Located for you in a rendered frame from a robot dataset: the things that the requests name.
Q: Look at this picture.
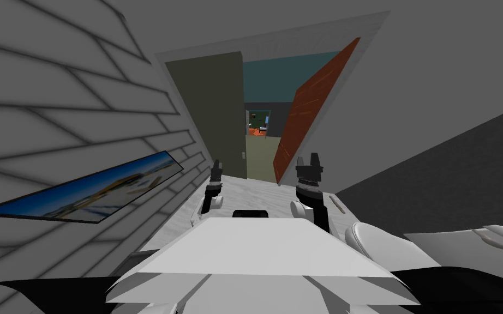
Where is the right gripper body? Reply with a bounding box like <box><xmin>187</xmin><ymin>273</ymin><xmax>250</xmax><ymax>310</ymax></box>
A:
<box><xmin>295</xmin><ymin>165</ymin><xmax>324</xmax><ymax>190</ymax></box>

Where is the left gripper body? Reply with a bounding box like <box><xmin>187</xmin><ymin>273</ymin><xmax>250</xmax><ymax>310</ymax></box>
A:
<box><xmin>209</xmin><ymin>159</ymin><xmax>224</xmax><ymax>188</ymax></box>

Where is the red-brown door leaf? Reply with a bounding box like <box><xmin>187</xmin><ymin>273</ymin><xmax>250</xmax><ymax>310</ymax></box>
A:
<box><xmin>272</xmin><ymin>37</ymin><xmax>362</xmax><ymax>185</ymax></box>

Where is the dark olive door leaf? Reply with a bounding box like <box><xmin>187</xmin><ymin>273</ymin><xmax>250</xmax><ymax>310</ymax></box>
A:
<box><xmin>164</xmin><ymin>51</ymin><xmax>248</xmax><ymax>180</ymax></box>

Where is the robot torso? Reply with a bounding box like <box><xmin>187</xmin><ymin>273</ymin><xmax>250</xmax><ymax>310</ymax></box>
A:
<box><xmin>105</xmin><ymin>209</ymin><xmax>421</xmax><ymax>314</ymax></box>

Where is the blue framed wall picture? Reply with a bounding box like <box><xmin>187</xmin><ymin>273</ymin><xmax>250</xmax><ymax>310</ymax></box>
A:
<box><xmin>0</xmin><ymin>150</ymin><xmax>185</xmax><ymax>225</ymax></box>

